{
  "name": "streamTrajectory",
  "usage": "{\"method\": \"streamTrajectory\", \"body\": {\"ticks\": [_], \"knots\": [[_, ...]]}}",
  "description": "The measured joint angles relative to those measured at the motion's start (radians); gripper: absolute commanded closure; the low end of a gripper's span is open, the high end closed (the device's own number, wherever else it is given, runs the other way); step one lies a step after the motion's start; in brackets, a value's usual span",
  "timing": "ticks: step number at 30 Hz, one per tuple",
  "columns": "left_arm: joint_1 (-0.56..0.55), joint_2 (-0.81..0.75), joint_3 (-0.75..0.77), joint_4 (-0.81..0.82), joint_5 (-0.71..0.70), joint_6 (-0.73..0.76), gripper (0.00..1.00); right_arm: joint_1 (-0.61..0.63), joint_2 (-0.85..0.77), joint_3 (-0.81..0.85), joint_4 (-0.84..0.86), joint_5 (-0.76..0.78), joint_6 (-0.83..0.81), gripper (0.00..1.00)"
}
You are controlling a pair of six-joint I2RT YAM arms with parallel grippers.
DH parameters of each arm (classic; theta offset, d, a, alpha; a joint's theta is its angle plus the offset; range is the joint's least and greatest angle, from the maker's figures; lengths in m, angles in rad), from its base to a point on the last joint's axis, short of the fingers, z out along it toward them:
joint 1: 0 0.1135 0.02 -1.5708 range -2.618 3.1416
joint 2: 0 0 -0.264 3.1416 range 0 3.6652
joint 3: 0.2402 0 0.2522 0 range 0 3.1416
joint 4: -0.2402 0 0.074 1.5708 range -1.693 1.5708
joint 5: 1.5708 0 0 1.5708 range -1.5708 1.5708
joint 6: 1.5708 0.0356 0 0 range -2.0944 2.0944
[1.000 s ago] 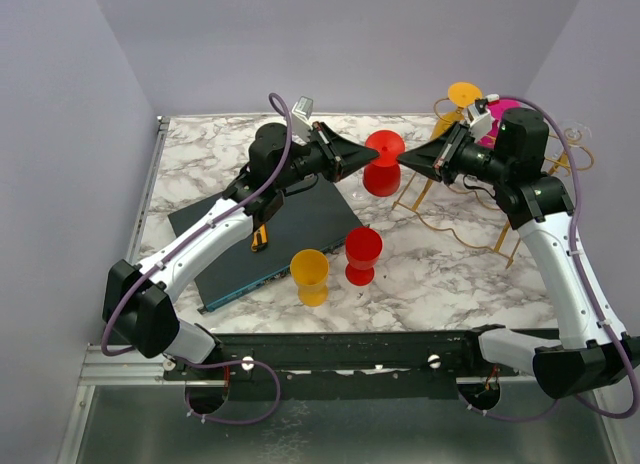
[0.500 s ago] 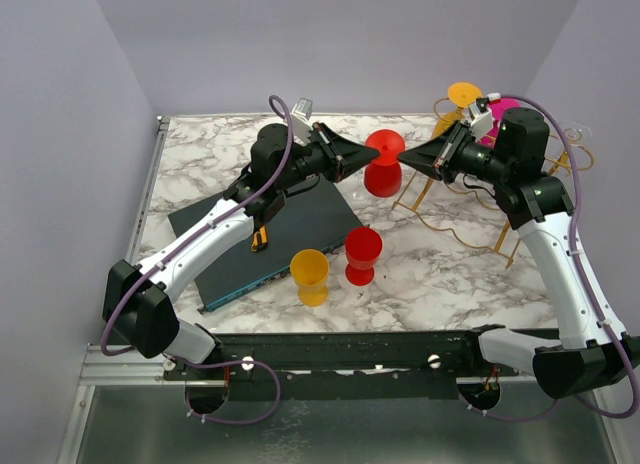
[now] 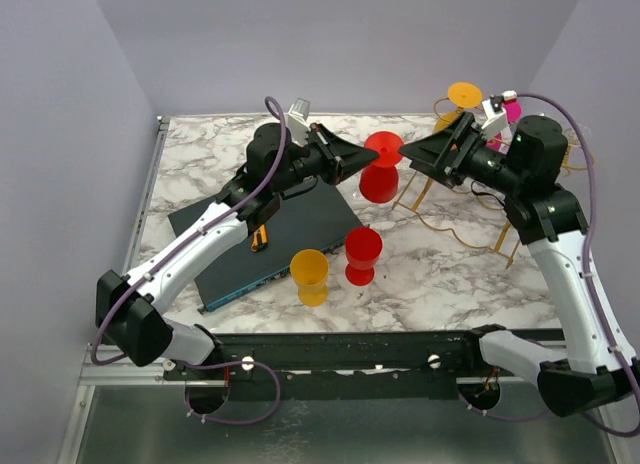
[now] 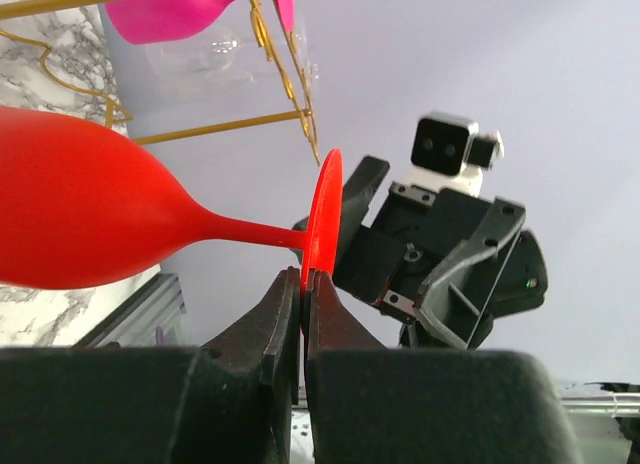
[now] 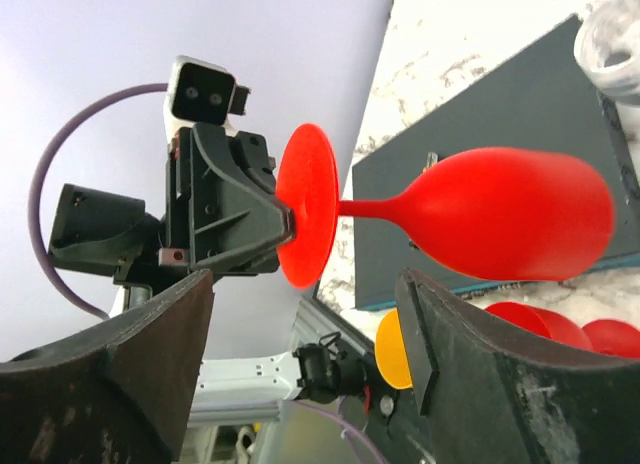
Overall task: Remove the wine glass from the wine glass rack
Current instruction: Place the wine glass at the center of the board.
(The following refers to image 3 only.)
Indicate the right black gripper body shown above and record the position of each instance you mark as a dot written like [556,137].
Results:
[472,153]

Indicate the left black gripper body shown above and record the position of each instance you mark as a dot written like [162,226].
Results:
[320,157]

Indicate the gold wire glass rack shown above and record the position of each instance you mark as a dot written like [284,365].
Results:
[480,224]

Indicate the red plastic wine glass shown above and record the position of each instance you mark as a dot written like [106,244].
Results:
[363,247]

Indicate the yellow plastic wine glass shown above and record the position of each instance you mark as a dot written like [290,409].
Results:
[310,269]

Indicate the clear wine glass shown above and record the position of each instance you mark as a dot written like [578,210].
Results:
[576,136]
[356,194]

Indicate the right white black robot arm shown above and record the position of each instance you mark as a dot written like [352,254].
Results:
[598,366]

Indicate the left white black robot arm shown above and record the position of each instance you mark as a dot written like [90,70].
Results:
[130,308]

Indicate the magenta plastic wine glass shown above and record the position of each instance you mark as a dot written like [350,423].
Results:
[513,111]

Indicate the orange utility knife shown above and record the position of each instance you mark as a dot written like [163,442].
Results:
[259,240]

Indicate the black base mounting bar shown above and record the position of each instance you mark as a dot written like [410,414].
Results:
[334,366]

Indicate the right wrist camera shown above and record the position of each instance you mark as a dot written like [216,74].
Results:
[495,115]

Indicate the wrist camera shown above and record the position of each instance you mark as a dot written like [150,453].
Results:
[297,123]
[495,115]

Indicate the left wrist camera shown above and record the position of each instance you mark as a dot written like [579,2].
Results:
[297,123]

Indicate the aluminium extrusion rail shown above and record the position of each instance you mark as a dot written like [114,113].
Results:
[159,373]

